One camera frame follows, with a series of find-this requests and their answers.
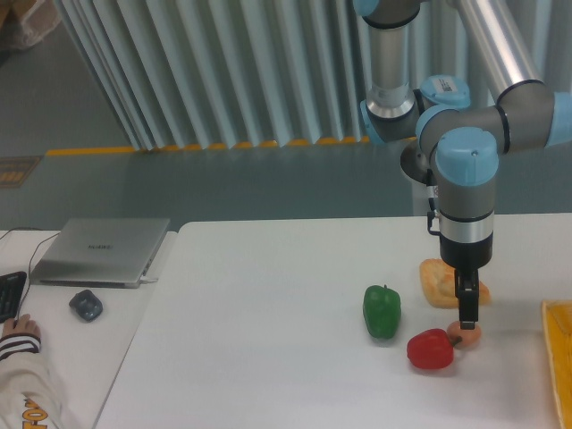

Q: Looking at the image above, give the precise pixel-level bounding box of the yellow tray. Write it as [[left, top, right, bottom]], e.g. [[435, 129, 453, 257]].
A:
[[541, 300, 571, 428]]

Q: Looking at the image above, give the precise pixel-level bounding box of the black laptop cable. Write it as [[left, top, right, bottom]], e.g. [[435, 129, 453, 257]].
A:
[[0, 225, 66, 323]]

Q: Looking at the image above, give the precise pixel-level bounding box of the toasted bread piece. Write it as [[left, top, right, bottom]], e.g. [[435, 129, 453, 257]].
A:
[[418, 258, 492, 308]]

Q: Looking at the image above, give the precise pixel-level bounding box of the person's hand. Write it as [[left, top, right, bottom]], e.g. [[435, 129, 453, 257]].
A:
[[1, 314, 41, 353]]

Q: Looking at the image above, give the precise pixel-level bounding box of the white striped sleeve forearm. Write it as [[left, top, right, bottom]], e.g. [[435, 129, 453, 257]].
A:
[[1, 333, 63, 428]]

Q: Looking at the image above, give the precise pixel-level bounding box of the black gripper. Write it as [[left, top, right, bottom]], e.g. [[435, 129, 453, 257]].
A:
[[440, 235, 493, 330]]

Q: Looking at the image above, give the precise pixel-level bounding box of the brown egg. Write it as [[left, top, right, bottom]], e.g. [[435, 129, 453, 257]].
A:
[[446, 321, 482, 348]]

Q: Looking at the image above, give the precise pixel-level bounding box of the red bell pepper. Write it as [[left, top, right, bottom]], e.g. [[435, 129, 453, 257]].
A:
[[407, 328, 462, 370]]

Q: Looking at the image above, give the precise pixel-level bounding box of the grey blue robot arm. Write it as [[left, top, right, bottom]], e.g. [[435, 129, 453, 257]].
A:
[[353, 1, 571, 330]]

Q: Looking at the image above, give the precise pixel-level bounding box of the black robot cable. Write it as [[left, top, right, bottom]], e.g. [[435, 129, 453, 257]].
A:
[[425, 169, 442, 234]]

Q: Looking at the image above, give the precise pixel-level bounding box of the silver laptop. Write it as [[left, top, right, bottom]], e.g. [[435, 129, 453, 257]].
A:
[[30, 218, 170, 289]]

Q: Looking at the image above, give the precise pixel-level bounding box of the green bell pepper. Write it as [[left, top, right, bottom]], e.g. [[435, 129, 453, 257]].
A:
[[362, 285, 401, 340]]

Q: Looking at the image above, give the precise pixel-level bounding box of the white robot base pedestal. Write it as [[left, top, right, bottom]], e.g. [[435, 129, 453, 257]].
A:
[[400, 141, 435, 216]]

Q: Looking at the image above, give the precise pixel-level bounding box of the black keyboard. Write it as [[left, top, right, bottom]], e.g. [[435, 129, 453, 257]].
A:
[[0, 271, 27, 324]]

